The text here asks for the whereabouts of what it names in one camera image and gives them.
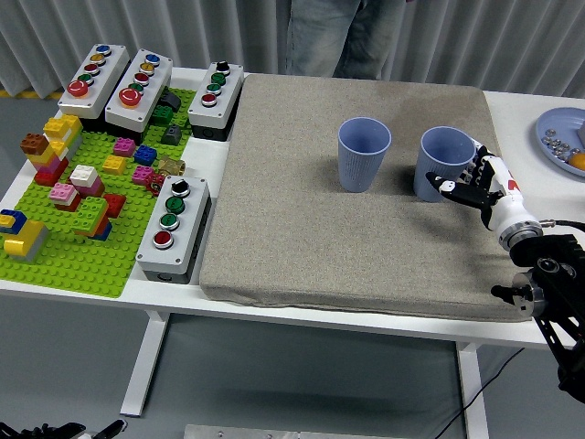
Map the brass pipe fitting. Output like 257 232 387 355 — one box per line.
157 156 186 177

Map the white and pink brick stack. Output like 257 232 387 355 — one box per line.
69 164 106 198

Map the yellow white pink brick tower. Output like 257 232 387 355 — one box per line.
34 113 84 187

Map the green studded baseplate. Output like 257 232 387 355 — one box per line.
0 87 198 299

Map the red toy brick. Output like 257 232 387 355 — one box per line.
103 193 128 218

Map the five-button grey control box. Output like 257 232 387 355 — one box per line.
58 43 132 134
104 48 174 145

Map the pink and red brick stack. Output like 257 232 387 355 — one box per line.
48 182 82 213

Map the grey-brown cushion mat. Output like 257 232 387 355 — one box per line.
199 73 540 324

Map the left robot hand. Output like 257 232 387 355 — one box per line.
0 419 128 439

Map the person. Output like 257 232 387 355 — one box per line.
285 0 415 80

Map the blue toy brick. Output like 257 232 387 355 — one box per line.
133 145 159 166

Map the blue yellow grey brick stack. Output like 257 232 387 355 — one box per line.
0 209 50 264

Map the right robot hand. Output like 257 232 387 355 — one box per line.
425 139 535 240

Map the white table leg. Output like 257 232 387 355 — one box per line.
119 310 171 418
455 340 490 439

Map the blue plastic plate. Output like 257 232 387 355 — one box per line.
535 107 585 177

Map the brown toy brick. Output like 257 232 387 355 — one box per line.
20 133 50 156

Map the green orange blue brick stack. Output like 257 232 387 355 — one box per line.
70 196 113 242

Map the blue ribbed plastic cup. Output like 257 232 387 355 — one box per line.
337 117 393 193
413 126 477 203

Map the yellow toy brick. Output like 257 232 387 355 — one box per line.
101 155 128 177

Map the white pleated curtain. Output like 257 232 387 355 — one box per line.
0 0 585 100

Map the dark green toy brick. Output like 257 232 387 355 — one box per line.
151 103 176 127

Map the four-button grey control box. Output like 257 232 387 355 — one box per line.
135 175 214 285
186 60 245 142

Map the black floor cable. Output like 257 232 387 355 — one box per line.
433 347 526 439

